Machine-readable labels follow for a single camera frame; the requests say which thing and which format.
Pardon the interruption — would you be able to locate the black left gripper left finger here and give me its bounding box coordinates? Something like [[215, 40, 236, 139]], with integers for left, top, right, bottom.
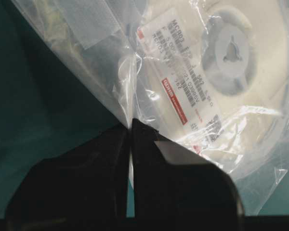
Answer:
[[5, 124, 130, 219]]

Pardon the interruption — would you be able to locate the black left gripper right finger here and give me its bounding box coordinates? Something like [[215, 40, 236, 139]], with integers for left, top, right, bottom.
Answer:
[[131, 119, 245, 218]]

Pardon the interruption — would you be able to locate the white component reel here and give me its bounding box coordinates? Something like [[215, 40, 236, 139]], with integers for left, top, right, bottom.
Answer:
[[134, 0, 289, 175]]

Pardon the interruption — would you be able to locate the clear zip bag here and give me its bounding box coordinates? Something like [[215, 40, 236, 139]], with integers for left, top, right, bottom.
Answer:
[[11, 0, 289, 188]]

